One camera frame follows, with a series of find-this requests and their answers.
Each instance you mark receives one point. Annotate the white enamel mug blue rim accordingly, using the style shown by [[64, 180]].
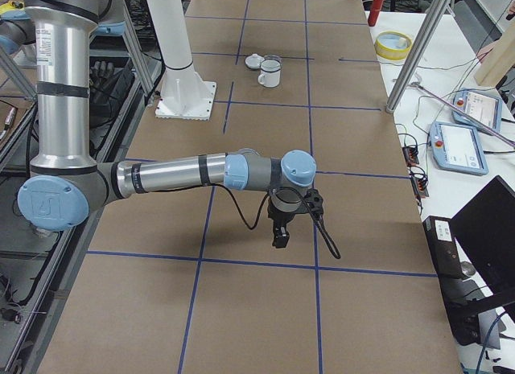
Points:
[[270, 73]]

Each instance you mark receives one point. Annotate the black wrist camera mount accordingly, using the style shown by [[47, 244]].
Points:
[[314, 203]]

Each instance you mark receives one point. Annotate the wooden block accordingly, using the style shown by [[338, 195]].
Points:
[[499, 61]]

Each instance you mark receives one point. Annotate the white pedestal column base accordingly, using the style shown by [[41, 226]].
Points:
[[183, 94]]

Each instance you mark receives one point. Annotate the yellow tape roll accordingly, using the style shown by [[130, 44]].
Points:
[[393, 45]]

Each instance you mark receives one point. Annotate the near blue teach pendant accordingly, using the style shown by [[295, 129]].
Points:
[[457, 148]]

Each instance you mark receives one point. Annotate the far blue teach pendant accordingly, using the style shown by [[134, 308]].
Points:
[[480, 105]]

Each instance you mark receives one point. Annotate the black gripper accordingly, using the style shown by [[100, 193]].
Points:
[[278, 217]]

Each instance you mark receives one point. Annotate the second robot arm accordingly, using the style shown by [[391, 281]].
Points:
[[18, 33]]

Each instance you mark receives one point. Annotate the orange black connector block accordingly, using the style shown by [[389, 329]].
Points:
[[410, 154]]

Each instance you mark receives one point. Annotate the red cylinder bottle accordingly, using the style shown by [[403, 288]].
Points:
[[374, 12]]

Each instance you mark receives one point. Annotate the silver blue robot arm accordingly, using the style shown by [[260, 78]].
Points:
[[66, 184]]

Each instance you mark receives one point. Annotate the black box unit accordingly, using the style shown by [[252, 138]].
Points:
[[468, 311]]

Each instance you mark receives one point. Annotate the blue teach pendant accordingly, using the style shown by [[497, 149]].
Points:
[[457, 148], [480, 105]]

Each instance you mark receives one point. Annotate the black laptop computer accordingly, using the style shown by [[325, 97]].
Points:
[[484, 228]]

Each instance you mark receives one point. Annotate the white mug lid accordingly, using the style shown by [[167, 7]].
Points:
[[253, 61]]

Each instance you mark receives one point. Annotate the aluminium frame post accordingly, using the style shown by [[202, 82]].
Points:
[[422, 39]]

